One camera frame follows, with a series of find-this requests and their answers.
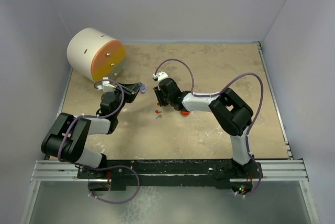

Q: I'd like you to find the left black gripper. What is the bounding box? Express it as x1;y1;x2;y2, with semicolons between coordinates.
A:
112;82;141;117

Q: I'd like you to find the purple earbud charging case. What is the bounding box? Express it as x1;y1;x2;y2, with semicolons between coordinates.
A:
140;84;147;94

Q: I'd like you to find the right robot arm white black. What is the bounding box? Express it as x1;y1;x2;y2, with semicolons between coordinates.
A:
153;75;253;177

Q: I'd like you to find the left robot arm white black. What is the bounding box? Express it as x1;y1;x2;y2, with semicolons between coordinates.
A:
41;81;143;178

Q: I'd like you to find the orange earbud charging case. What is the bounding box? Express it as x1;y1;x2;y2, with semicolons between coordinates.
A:
180;110;190;116

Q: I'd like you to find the round white drawer cabinet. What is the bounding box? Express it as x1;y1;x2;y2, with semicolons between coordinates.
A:
66;28;126;82

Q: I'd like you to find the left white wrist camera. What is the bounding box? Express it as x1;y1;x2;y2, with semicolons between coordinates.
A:
97;77;116;93

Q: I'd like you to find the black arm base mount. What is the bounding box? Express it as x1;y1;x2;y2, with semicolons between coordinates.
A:
76;159;263;193

